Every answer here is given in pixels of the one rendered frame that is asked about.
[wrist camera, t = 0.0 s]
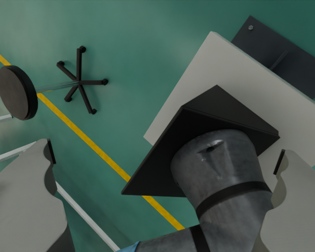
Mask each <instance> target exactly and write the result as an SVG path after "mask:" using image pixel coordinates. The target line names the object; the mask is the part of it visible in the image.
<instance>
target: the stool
mask: <svg viewBox="0 0 315 252"><path fill-rule="evenodd" d="M85 51H86V48H85V47H84V46H83V45H82V46H80V47H79V48H77V49H76V77H75V76H74V75H73V74H72V73H71V72H70V71H69V70H67V69H66V68H65V67H64V65H65V63H64V62H63V61H59V62H57V64H56V66H57V67H58V68H59V69H61V70H62V71H63V72H64V73H65V74H66V75H67V76H68V77H69V78H71V79H72V81H67V82H61V83H55V84H49V85H43V86H37V87H34V85H33V83H32V81H31V79H30V78H29V76H28V75H27V74H26V73H25V72H24V71H23V70H22V69H20V68H19V67H18V66H15V65H5V66H3V67H1V69H0V97H1V100H2V102H3V104H4V105H5V107H6V108H7V110H8V111H9V112H10V113H11V114H12V115H13V116H14V117H15V118H17V119H19V120H22V121H25V120H29V119H32V118H33V117H34V116H35V115H36V113H37V110H38V97H37V94H38V93H43V92H49V91H54V90H59V89H64V88H69V87H72V88H71V90H70V91H69V92H68V94H67V95H66V97H65V98H64V100H65V101H66V102H70V101H71V100H72V98H71V97H72V95H73V94H74V93H75V91H76V90H77V89H79V91H80V93H81V96H82V98H83V101H84V103H85V105H86V108H87V110H88V113H89V114H92V115H94V114H95V113H96V112H97V110H96V109H95V108H94V109H92V107H91V105H90V102H89V100H88V97H87V95H86V93H85V90H84V88H83V85H104V86H105V85H107V84H108V82H109V81H108V80H107V79H106V78H105V79H103V80H81V77H82V53H84V52H85Z"/></svg>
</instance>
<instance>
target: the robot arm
mask: <svg viewBox="0 0 315 252"><path fill-rule="evenodd" d="M54 164H56V160H55V156H54V152H53V148H52V144H51V140H50V138H48V139H45V138H42V139H39V140H38V141H36V142H35V143H34V144H33V145H32V146H30V147H29V148H28V149H27V150H26V151H24V152H23V153H22V154H21V155H20V156H18V157H17V158H16V159H15V160H13V161H12V162H11V163H10V164H9V165H8V166H6V167H5V168H4V169H3V170H2V171H1V172H0V252H75V247H74V243H73V239H72V235H71V231H70V228H69V224H68V220H67V216H66V213H65V209H64V205H63V202H62V201H61V200H60V199H58V198H56V197H54V195H55V193H56V191H57V189H58V188H57V184H56V181H55V177H54V173H53V170H52V168H53V166H54ZM170 170H171V173H172V176H173V179H174V181H175V183H176V184H177V186H178V187H180V188H181V189H182V191H183V192H184V194H185V196H186V197H187V199H188V200H189V202H190V203H191V204H192V206H193V207H194V210H195V212H196V215H197V218H198V221H199V224H198V225H195V226H191V227H188V228H185V229H181V230H178V231H175V232H172V233H168V234H165V235H162V236H159V237H155V238H152V239H149V240H146V241H142V242H141V241H137V242H136V243H135V244H133V245H131V246H128V247H125V248H122V249H120V250H117V251H115V252H315V170H314V169H313V168H312V167H311V166H310V165H308V164H307V163H306V162H305V161H304V160H303V159H302V158H301V157H300V156H299V155H298V154H297V153H295V152H294V151H293V150H290V149H286V150H285V149H282V150H281V152H280V155H279V158H278V160H277V163H276V166H275V169H274V172H273V174H274V175H276V178H277V180H278V181H277V184H276V186H275V189H274V191H273V193H272V191H271V190H270V188H269V187H268V185H267V184H266V182H265V180H264V178H263V174H262V171H261V167H260V163H259V160H258V156H257V153H256V149H255V146H254V144H253V143H252V142H251V140H250V139H249V137H248V136H247V135H246V134H245V133H244V132H242V131H240V130H237V129H231V128H225V129H218V130H213V131H210V132H207V133H204V134H201V135H199V136H197V137H195V138H193V139H192V140H190V141H189V142H187V143H186V144H185V145H183V146H182V147H181V148H180V149H179V150H178V151H177V152H176V153H175V155H174V156H173V158H172V160H171V163H170Z"/></svg>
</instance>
